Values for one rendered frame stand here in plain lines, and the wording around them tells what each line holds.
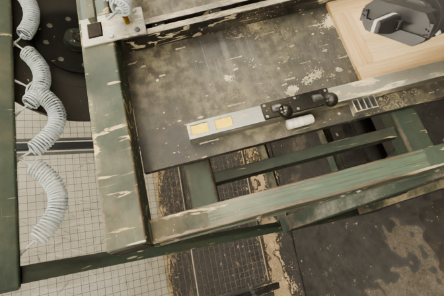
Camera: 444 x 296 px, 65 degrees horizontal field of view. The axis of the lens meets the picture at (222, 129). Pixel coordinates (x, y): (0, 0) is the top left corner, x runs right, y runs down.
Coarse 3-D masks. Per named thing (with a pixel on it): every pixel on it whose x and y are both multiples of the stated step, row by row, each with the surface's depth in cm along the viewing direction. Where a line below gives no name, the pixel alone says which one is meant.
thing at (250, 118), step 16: (432, 64) 103; (368, 80) 102; (384, 80) 102; (400, 80) 102; (416, 80) 101; (432, 80) 103; (352, 96) 100; (240, 112) 100; (256, 112) 100; (304, 112) 101; (224, 128) 99; (240, 128) 100
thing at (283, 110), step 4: (276, 104) 99; (280, 104) 99; (284, 104) 88; (288, 104) 88; (272, 108) 98; (276, 108) 97; (280, 108) 88; (284, 108) 87; (288, 108) 87; (292, 108) 88; (280, 112) 88; (284, 112) 87; (288, 112) 87; (292, 112) 88; (284, 116) 88; (288, 116) 88
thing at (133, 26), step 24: (240, 0) 111; (264, 0) 112; (288, 0) 110; (312, 0) 113; (120, 24) 105; (144, 24) 105; (168, 24) 109; (192, 24) 109; (216, 24) 112; (240, 24) 115; (144, 48) 114
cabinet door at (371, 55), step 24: (336, 0) 116; (360, 0) 115; (336, 24) 112; (360, 24) 112; (360, 48) 108; (384, 48) 108; (408, 48) 108; (432, 48) 107; (360, 72) 105; (384, 72) 105
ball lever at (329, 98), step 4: (328, 92) 89; (332, 92) 89; (312, 96) 99; (316, 96) 99; (320, 96) 96; (324, 96) 89; (328, 96) 88; (332, 96) 88; (336, 96) 88; (316, 100) 99; (324, 100) 89; (328, 100) 88; (332, 100) 88; (336, 100) 88; (328, 104) 88; (332, 104) 88
